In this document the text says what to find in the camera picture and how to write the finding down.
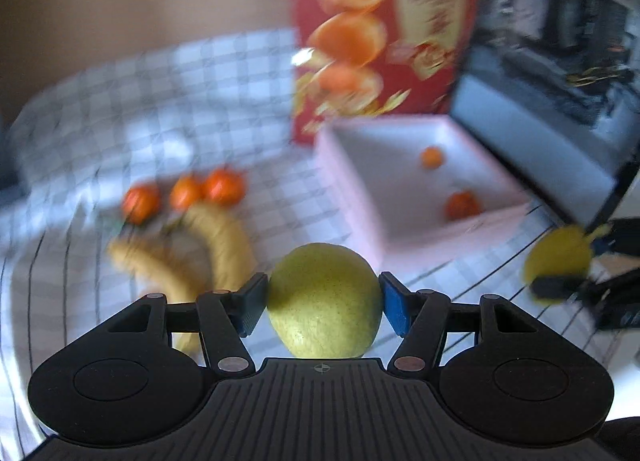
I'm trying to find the spotted yellow banana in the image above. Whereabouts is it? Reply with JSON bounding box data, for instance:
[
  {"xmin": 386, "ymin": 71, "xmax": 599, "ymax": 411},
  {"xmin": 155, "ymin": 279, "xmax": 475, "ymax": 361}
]
[{"xmin": 172, "ymin": 204, "xmax": 257, "ymax": 354}]

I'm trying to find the red snack bag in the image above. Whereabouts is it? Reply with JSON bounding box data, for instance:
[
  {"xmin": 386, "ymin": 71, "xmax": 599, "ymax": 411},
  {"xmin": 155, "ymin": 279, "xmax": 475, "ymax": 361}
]
[{"xmin": 290, "ymin": 0, "xmax": 486, "ymax": 147}]

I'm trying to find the white checked tablecloth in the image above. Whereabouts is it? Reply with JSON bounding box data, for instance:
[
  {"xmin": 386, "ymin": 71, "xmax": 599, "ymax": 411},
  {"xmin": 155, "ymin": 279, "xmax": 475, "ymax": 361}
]
[{"xmin": 0, "ymin": 28, "xmax": 640, "ymax": 461}]

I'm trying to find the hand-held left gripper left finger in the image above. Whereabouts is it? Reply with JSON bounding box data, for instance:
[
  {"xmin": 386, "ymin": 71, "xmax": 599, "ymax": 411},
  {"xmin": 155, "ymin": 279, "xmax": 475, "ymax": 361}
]
[{"xmin": 107, "ymin": 272, "xmax": 269, "ymax": 376}]

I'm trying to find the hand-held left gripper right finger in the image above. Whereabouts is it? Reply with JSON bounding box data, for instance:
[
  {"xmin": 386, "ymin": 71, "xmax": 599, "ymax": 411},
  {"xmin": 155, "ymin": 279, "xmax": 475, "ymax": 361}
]
[{"xmin": 379, "ymin": 271, "xmax": 536, "ymax": 376}]

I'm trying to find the orange mandarin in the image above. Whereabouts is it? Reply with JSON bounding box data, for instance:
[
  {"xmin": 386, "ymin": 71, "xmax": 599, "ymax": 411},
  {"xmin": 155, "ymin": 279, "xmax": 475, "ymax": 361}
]
[
  {"xmin": 204, "ymin": 168, "xmax": 247, "ymax": 206},
  {"xmin": 122, "ymin": 184, "xmax": 163, "ymax": 224},
  {"xmin": 169, "ymin": 176, "xmax": 206, "ymax": 212}
]

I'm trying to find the curved yellow banana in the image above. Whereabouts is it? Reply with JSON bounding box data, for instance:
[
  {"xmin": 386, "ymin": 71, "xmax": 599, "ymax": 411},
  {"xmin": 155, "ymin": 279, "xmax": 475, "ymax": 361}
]
[{"xmin": 106, "ymin": 236, "xmax": 201, "ymax": 302}]

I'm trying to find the pink cardboard box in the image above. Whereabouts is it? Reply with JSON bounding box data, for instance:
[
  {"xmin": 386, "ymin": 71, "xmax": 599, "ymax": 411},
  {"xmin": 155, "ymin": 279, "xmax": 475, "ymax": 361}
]
[{"xmin": 315, "ymin": 115, "xmax": 533, "ymax": 267}]

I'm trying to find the glass-sided computer case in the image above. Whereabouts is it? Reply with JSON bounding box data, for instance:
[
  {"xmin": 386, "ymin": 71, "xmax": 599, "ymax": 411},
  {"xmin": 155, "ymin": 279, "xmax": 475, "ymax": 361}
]
[{"xmin": 450, "ymin": 0, "xmax": 640, "ymax": 227}]

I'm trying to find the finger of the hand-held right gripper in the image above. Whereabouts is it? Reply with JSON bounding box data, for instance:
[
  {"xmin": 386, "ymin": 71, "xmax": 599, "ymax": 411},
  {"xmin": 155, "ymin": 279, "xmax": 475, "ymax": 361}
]
[
  {"xmin": 531, "ymin": 268, "xmax": 640, "ymax": 301},
  {"xmin": 582, "ymin": 218, "xmax": 640, "ymax": 258}
]

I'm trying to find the large green pear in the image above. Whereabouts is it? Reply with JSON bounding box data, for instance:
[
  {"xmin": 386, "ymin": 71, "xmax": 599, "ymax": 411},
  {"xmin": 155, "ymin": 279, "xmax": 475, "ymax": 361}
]
[{"xmin": 266, "ymin": 243, "xmax": 383, "ymax": 359}]

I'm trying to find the red-orange mandarin with leaf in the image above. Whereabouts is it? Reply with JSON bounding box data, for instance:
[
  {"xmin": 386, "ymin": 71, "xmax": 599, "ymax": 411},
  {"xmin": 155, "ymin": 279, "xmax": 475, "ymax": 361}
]
[{"xmin": 445, "ymin": 190, "xmax": 483, "ymax": 221}]

